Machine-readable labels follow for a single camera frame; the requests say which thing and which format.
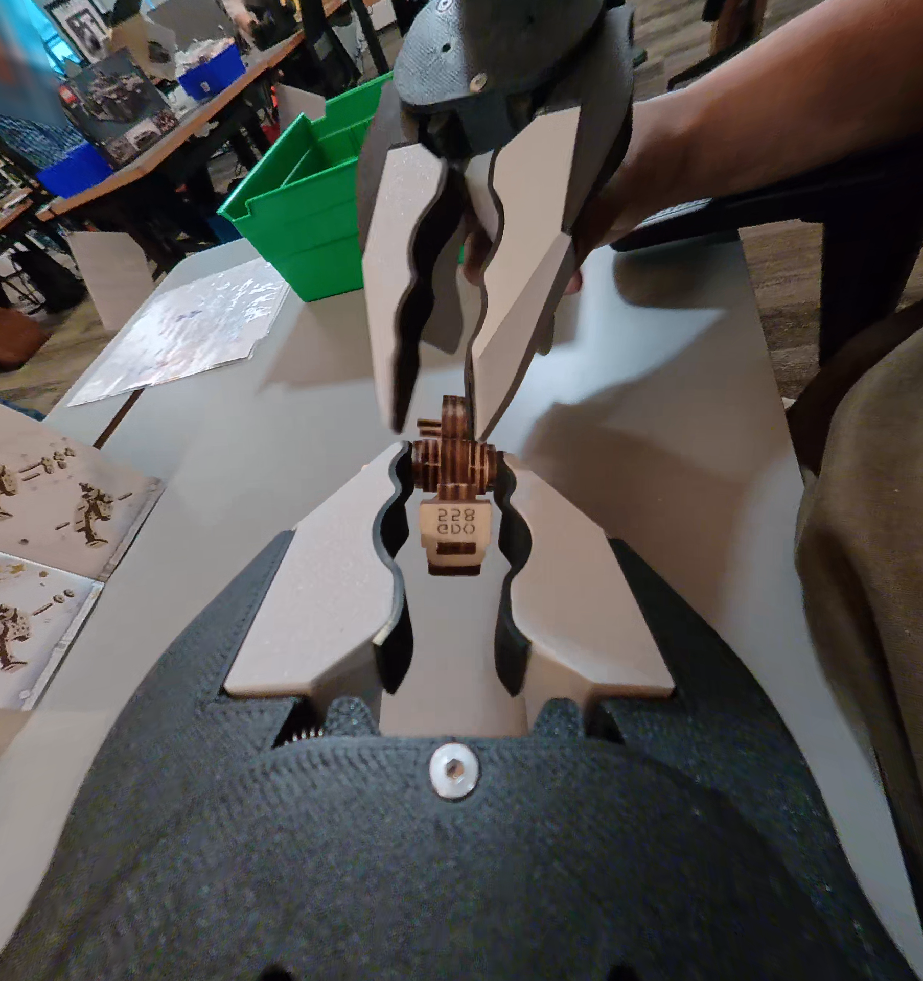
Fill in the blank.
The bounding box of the printed instruction sheet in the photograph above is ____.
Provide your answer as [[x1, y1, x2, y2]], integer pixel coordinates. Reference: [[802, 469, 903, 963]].
[[0, 389, 166, 715]]

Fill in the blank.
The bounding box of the grey desk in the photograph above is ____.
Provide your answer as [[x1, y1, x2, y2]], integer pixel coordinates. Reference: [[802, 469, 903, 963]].
[[0, 233, 923, 981]]

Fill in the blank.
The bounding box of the blue plastic bin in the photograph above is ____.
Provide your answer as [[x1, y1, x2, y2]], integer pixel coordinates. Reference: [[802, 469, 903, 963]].
[[36, 140, 116, 198], [178, 42, 248, 102]]

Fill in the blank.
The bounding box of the person's right hand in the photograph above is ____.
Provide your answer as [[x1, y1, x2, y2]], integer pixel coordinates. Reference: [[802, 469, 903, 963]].
[[461, 100, 709, 297]]

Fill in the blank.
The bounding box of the layered wooden puzzle model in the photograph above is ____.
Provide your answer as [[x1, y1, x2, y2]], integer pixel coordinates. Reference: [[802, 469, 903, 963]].
[[409, 394, 504, 577]]

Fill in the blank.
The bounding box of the printed cardboard box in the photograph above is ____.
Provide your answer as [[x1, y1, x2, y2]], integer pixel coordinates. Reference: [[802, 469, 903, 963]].
[[61, 48, 180, 171]]

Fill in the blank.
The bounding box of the clear sleeved paper sheet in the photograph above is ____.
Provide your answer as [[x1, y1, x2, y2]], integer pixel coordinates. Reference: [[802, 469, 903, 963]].
[[66, 256, 292, 409]]

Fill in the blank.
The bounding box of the white panel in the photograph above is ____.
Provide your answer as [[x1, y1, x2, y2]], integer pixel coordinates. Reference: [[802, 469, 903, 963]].
[[66, 228, 157, 332]]

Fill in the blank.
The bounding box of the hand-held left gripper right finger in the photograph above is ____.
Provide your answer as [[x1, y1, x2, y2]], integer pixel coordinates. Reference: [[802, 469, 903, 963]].
[[496, 452, 677, 712]]

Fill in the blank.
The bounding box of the green plastic bin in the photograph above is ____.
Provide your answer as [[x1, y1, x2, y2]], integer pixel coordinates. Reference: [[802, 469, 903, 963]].
[[216, 71, 469, 303]]

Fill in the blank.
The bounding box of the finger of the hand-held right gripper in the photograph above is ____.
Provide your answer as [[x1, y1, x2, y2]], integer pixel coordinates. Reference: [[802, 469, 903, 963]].
[[359, 142, 468, 435], [464, 103, 587, 439]]

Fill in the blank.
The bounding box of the brown bag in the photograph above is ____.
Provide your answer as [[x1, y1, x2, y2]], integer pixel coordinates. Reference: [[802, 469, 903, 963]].
[[0, 305, 50, 370]]

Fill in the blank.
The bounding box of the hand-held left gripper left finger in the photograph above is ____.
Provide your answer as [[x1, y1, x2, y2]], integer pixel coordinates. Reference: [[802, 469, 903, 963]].
[[221, 440, 417, 719]]

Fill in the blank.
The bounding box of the person's olive clothing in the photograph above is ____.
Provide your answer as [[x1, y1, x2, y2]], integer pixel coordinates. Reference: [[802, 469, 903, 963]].
[[793, 310, 923, 981]]

